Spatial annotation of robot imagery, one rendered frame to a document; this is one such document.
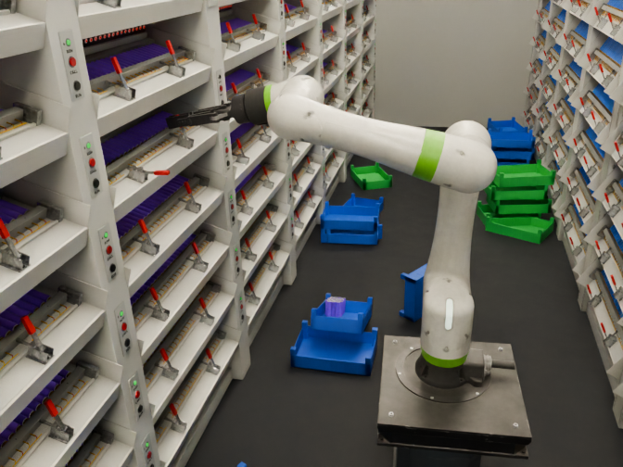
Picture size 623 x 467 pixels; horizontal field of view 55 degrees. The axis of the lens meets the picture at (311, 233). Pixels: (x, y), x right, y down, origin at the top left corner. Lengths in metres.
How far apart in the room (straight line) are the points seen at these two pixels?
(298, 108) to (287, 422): 1.11
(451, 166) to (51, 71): 0.82
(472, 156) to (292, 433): 1.11
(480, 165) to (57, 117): 0.86
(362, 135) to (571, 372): 1.38
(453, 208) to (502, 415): 0.53
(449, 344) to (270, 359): 0.94
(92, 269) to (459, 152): 0.82
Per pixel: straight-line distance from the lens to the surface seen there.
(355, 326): 2.29
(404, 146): 1.35
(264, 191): 2.38
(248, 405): 2.15
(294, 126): 1.37
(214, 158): 1.87
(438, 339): 1.58
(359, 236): 3.16
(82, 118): 1.23
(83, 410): 1.38
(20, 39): 1.12
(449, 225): 1.61
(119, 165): 1.45
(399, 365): 1.71
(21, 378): 1.19
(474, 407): 1.62
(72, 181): 1.23
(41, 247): 1.18
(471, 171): 1.36
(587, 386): 2.37
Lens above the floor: 1.40
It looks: 25 degrees down
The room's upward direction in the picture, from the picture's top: 2 degrees counter-clockwise
